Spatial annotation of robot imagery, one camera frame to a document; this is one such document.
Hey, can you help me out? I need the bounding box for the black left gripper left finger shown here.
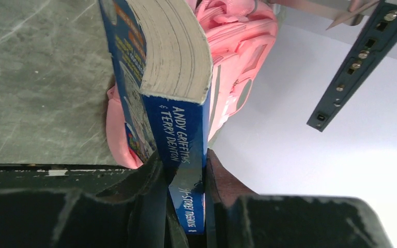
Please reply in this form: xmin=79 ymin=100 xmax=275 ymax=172
xmin=0 ymin=153 xmax=167 ymax=247

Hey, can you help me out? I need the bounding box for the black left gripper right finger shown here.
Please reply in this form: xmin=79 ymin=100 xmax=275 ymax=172
xmin=205 ymin=150 xmax=392 ymax=247

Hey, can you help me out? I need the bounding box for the pink student backpack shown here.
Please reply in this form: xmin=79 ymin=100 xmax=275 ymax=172
xmin=105 ymin=0 xmax=279 ymax=170

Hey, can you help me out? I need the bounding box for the dark green rack device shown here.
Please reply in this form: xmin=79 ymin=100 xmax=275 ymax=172
xmin=307 ymin=1 xmax=397 ymax=132

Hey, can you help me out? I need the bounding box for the blue treehouse book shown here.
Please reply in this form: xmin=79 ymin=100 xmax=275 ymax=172
xmin=99 ymin=1 xmax=213 ymax=235

